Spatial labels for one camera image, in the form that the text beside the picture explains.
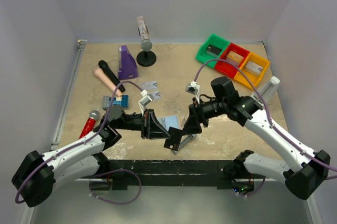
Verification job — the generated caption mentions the aluminium frame rail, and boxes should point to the aluminium frame rail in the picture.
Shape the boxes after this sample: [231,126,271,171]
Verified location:
[50,40,87,151]

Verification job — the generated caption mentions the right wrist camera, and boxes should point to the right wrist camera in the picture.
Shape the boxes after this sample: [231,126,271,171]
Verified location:
[185,81,200,103]

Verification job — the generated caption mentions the white grey stand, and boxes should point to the white grey stand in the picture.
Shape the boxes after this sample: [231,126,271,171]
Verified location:
[258,76,280,103]

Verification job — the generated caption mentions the red glitter microphone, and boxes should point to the red glitter microphone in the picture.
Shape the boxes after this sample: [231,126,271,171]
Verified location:
[79,110,100,139]

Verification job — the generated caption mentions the red storage bin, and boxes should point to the red storage bin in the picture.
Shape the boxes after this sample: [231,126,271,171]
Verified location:
[215,43,249,79]

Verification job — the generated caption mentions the purple wedge holder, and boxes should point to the purple wedge holder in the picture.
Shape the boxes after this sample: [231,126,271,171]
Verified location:
[118,45,138,81]

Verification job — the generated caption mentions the black base frame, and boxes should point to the black base frame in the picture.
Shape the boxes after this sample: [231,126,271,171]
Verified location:
[89,158,260,191]

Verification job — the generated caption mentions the white card in yellow bin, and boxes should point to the white card in yellow bin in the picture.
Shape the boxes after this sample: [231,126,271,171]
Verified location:
[245,61,264,76]

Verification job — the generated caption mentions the glitter microphone on stand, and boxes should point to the glitter microphone on stand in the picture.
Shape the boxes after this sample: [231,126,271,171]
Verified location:
[137,16,152,52]

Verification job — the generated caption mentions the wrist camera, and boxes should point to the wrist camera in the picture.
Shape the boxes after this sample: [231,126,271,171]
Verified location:
[185,81,200,103]
[138,90,154,115]

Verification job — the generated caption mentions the green storage bin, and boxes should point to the green storage bin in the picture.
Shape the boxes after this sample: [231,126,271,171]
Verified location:
[195,34,231,63]

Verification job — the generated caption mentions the black credit card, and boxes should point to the black credit card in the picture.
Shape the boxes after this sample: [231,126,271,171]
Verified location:
[163,127,183,151]

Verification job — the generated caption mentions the yellow storage bin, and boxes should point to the yellow storage bin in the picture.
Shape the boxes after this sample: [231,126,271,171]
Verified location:
[239,52,270,87]

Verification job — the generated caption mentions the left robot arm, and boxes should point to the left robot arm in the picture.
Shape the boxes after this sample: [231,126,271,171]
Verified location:
[12,105,170,207]

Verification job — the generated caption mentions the grey truss bar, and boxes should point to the grey truss bar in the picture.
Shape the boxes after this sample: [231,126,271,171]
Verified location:
[172,134,197,154]

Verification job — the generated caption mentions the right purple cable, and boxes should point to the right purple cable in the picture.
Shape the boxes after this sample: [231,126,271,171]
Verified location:
[193,59,337,172]

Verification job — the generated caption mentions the white gold credit card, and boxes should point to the white gold credit card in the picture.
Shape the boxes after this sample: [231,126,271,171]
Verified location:
[148,91,161,101]

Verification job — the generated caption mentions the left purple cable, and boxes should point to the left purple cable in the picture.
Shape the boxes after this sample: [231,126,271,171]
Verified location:
[15,80,144,204]

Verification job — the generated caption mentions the silver credit card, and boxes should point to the silver credit card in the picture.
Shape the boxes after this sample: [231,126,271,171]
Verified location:
[142,81,157,91]

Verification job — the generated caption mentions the black round stand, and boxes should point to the black round stand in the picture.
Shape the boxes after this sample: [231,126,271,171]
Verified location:
[136,51,156,67]

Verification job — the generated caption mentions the tan card in red bin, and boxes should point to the tan card in red bin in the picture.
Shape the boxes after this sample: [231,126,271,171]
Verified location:
[226,51,244,66]

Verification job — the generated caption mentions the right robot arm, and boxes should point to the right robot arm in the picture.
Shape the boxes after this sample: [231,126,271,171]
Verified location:
[182,76,331,200]

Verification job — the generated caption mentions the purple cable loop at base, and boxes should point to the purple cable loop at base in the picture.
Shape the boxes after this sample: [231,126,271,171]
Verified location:
[88,168,144,204]

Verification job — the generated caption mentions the blue toy brick block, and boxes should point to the blue toy brick block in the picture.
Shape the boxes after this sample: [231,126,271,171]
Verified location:
[102,95,129,110]

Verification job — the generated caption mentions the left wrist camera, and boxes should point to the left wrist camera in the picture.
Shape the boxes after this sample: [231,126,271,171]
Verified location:
[138,90,154,115]

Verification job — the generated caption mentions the black card in green bin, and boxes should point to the black card in green bin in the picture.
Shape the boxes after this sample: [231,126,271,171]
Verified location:
[205,44,222,57]

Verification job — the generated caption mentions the beige microphone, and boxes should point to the beige microphone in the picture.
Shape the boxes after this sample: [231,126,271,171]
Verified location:
[92,66,122,97]

